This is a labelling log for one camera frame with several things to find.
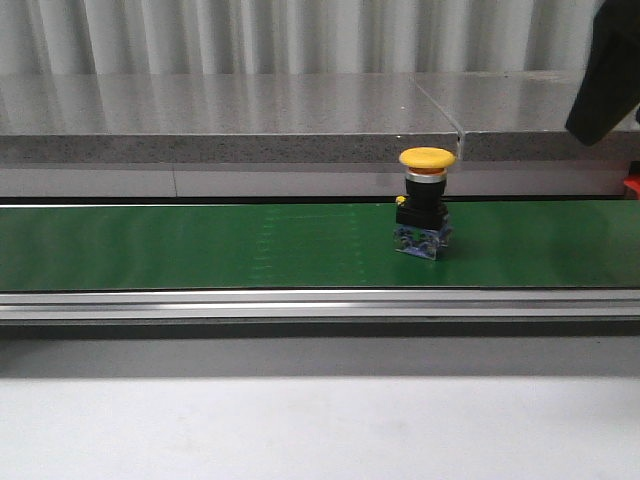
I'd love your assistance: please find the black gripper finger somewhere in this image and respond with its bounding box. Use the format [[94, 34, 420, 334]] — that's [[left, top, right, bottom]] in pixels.
[[565, 1, 639, 146]]

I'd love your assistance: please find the yellow mushroom push button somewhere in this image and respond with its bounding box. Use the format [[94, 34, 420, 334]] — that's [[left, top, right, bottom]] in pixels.
[[394, 147, 456, 260]]

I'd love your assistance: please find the red plastic part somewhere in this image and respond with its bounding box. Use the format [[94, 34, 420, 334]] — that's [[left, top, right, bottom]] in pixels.
[[623, 174, 640, 200]]

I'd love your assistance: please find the grey stone slab right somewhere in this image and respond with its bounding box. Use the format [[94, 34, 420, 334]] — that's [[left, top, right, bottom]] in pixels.
[[414, 71, 639, 163]]

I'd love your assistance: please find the grey stone slab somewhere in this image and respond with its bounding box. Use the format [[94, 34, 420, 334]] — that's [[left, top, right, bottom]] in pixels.
[[1, 74, 458, 165], [414, 71, 639, 163]]

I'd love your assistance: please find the white panel below slabs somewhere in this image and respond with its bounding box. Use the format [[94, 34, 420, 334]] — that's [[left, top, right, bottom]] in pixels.
[[1, 160, 630, 198]]

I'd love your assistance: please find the green conveyor belt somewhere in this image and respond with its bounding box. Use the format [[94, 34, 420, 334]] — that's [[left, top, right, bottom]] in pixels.
[[1, 200, 639, 291]]

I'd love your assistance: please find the grey stone slab left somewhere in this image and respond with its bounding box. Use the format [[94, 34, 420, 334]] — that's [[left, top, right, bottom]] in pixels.
[[1, 74, 458, 165]]

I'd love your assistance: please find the white pleated curtain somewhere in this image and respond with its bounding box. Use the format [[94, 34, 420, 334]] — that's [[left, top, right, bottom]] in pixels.
[[1, 0, 598, 75]]

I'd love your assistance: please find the aluminium conveyor side rail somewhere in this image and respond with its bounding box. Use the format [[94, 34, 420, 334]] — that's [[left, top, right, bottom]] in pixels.
[[1, 288, 639, 327]]

